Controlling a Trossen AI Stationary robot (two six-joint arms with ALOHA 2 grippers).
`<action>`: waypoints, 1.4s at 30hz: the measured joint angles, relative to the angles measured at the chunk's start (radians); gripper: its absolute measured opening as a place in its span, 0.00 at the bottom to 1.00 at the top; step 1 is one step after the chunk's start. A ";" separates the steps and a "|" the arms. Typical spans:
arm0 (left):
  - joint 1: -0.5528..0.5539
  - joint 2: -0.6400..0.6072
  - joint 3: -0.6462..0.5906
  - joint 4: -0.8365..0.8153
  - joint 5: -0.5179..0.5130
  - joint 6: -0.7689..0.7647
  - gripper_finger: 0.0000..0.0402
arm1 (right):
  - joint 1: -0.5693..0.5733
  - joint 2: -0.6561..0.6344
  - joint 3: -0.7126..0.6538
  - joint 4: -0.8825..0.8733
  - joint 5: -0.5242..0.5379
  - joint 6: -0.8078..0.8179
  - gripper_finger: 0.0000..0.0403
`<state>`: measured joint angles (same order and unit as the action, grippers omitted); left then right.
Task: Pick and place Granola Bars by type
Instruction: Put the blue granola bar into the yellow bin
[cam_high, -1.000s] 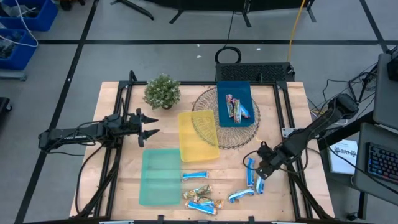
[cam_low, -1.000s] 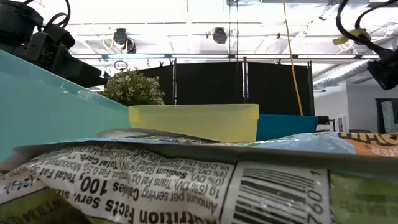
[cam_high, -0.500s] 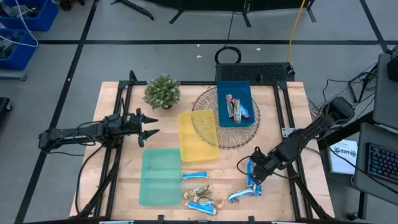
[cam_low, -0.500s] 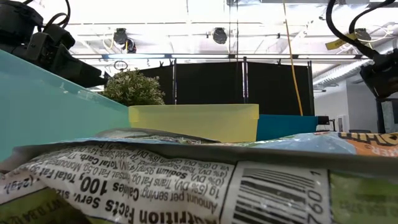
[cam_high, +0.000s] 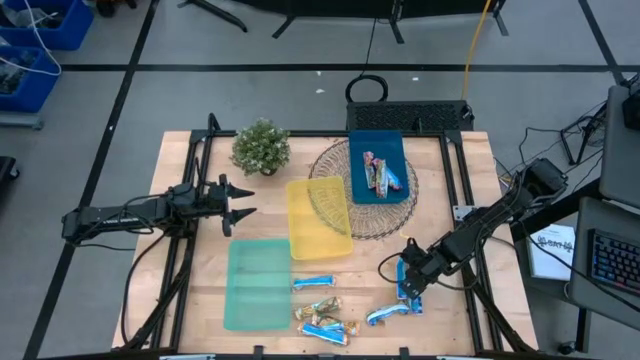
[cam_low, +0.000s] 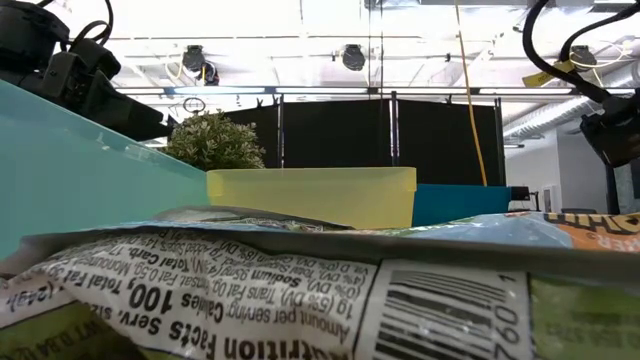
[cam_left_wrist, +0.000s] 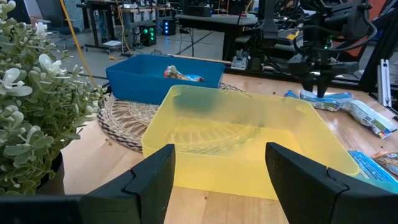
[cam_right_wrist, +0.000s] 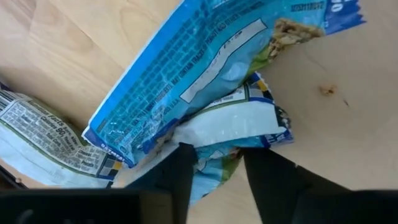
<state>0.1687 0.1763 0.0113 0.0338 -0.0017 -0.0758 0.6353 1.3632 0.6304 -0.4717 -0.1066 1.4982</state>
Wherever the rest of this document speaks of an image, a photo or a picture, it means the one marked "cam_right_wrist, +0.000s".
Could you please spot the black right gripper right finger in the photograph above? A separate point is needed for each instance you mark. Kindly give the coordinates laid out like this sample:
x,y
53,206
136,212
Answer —
x,y
273,186

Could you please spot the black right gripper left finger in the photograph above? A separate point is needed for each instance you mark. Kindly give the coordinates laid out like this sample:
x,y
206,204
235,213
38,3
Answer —
x,y
177,174

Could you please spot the multicoloured granola bar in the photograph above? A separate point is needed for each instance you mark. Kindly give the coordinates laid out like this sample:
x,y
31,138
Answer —
x,y
233,124

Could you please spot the blue white granola bar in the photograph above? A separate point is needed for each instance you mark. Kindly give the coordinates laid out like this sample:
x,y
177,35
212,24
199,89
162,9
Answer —
x,y
186,62

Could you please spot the chewy granola bar packet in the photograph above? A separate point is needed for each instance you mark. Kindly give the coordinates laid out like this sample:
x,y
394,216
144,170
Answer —
x,y
46,140

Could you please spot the black metal table frame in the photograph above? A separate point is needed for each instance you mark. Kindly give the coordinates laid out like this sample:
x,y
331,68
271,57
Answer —
x,y
9,180

